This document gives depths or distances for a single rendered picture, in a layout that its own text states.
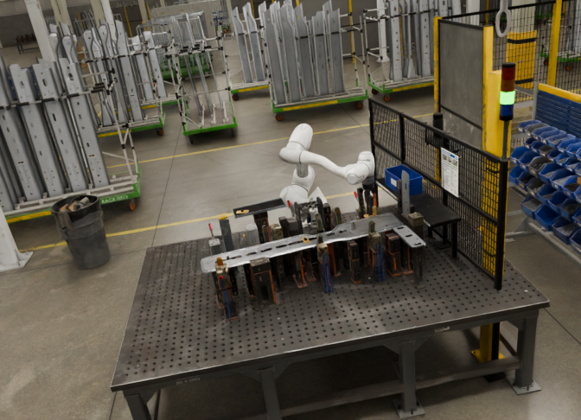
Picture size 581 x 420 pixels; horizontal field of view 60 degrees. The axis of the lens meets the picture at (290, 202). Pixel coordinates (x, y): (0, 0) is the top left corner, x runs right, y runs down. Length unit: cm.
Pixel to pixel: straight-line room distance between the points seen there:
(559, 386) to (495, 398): 43
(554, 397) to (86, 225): 443
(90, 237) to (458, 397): 392
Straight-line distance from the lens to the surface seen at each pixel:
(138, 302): 374
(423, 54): 1115
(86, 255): 587
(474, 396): 372
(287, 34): 1009
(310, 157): 348
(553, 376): 395
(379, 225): 350
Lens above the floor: 264
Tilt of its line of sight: 24 degrees down
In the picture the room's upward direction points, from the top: 8 degrees counter-clockwise
